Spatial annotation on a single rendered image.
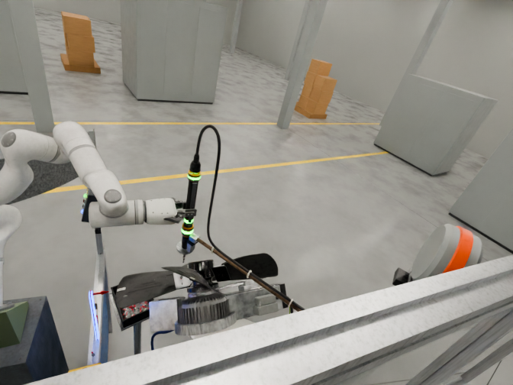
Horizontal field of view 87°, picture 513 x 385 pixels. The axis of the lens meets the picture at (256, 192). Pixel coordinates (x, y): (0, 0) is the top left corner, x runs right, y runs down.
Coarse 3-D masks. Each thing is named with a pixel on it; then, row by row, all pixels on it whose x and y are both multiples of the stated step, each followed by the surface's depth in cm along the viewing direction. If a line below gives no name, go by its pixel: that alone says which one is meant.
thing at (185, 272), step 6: (174, 270) 93; (180, 270) 97; (186, 270) 102; (192, 270) 110; (186, 276) 92; (192, 276) 97; (198, 276) 106; (198, 282) 91; (204, 282) 101; (210, 288) 92
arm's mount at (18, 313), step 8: (16, 304) 114; (24, 304) 116; (0, 312) 97; (8, 312) 99; (16, 312) 106; (24, 312) 116; (0, 320) 98; (8, 320) 100; (16, 320) 106; (24, 320) 115; (0, 328) 100; (8, 328) 102; (16, 328) 105; (0, 336) 102; (8, 336) 104; (16, 336) 105; (0, 344) 104; (8, 344) 106; (16, 344) 108
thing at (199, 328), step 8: (232, 312) 121; (216, 320) 110; (224, 320) 112; (232, 320) 116; (176, 328) 113; (184, 328) 109; (192, 328) 108; (200, 328) 108; (208, 328) 108; (216, 328) 109
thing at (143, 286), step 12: (132, 276) 121; (144, 276) 120; (156, 276) 120; (168, 276) 120; (132, 288) 113; (144, 288) 113; (156, 288) 114; (168, 288) 115; (120, 300) 106; (132, 300) 107; (144, 300) 108
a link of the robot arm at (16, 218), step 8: (0, 208) 110; (8, 208) 113; (16, 208) 117; (0, 216) 108; (8, 216) 111; (16, 216) 114; (0, 224) 109; (8, 224) 111; (16, 224) 113; (0, 232) 109; (8, 232) 110; (0, 240) 107; (0, 248) 107; (0, 256) 107
